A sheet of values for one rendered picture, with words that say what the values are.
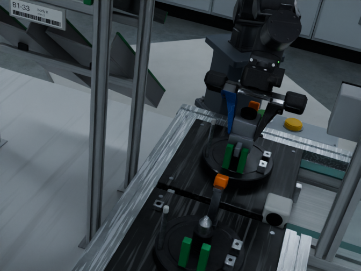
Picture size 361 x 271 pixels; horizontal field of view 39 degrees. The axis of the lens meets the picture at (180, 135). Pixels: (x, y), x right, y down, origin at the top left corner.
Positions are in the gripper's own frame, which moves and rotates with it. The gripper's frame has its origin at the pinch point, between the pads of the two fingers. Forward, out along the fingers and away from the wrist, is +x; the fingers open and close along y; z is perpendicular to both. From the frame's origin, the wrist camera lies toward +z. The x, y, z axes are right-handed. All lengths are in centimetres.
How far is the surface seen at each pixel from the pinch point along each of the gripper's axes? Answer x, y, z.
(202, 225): 19.7, -0.4, 16.8
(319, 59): -108, 17, -289
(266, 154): 4.3, 5.0, -6.6
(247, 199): 13.8, 4.3, -1.0
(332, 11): -139, 16, -271
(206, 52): -29, -24, -67
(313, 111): -16, 13, -52
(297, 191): 9.4, 12.6, -8.3
